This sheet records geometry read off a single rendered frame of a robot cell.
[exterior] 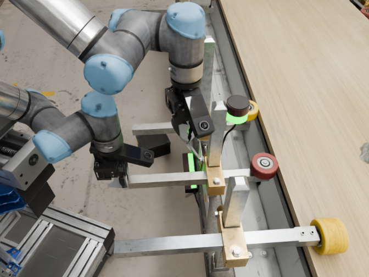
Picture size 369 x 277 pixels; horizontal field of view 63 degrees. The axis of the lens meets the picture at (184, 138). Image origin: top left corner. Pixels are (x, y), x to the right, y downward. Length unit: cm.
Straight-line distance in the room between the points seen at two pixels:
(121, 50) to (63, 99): 217
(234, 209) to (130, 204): 130
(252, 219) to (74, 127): 72
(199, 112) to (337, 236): 41
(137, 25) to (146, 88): 204
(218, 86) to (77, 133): 108
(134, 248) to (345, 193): 59
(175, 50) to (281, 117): 57
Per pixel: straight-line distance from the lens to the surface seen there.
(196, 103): 69
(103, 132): 72
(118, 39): 56
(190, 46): 62
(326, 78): 134
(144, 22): 63
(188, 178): 92
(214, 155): 90
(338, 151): 105
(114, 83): 53
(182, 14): 60
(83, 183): 205
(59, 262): 160
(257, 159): 94
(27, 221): 177
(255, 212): 116
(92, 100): 70
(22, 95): 75
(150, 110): 242
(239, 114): 77
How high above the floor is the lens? 161
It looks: 47 degrees down
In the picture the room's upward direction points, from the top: straight up
